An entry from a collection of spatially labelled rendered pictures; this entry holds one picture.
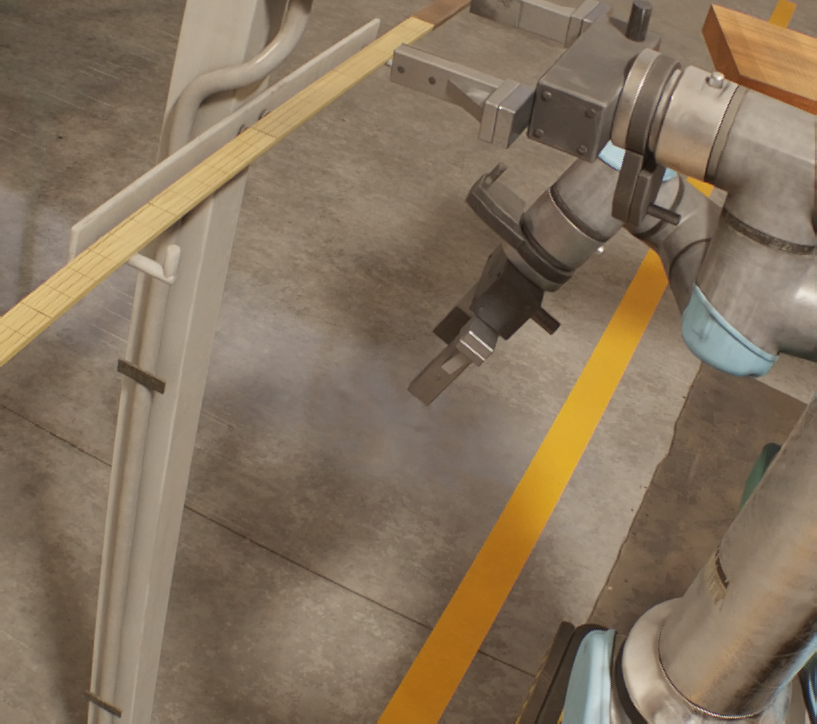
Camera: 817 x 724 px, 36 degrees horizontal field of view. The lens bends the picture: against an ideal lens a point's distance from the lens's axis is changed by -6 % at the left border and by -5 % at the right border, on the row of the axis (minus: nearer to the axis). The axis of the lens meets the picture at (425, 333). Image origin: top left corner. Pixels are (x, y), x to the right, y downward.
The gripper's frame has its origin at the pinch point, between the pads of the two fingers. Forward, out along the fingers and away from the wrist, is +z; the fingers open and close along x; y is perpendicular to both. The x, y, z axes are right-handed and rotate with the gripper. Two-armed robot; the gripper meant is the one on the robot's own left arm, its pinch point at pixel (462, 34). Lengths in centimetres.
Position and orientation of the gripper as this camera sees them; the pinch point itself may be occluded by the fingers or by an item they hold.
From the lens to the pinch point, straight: 97.4
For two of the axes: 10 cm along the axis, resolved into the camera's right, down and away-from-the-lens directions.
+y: 1.3, -7.4, -6.6
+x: -4.4, 5.5, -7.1
